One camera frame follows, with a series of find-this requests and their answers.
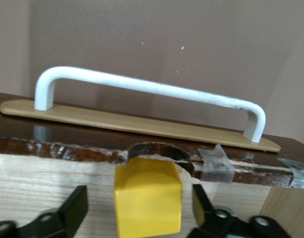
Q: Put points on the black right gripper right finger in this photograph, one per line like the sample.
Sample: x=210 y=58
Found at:
x=203 y=215

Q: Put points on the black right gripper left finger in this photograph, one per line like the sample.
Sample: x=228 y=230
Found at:
x=67 y=215

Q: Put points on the yellow wooden block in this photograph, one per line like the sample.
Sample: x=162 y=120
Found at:
x=146 y=198

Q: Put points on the clear adhesive tape piece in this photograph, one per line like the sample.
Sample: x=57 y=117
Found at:
x=216 y=166

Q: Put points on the brown table cover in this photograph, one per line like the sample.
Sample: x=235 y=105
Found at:
x=166 y=29

